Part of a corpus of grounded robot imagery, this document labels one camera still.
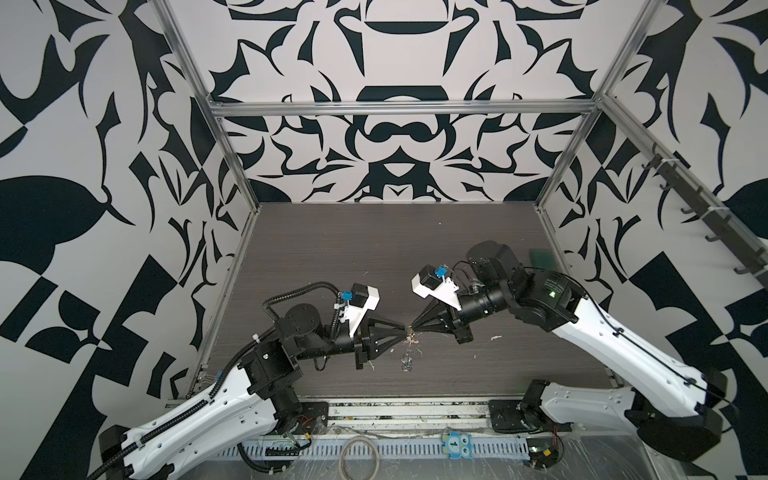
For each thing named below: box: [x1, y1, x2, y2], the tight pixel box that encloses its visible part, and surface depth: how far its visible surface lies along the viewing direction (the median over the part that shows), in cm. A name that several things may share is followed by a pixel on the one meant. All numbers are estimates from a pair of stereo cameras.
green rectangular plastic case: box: [529, 249, 557, 270], surface depth 107 cm
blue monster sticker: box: [442, 432, 473, 460], surface depth 71 cm
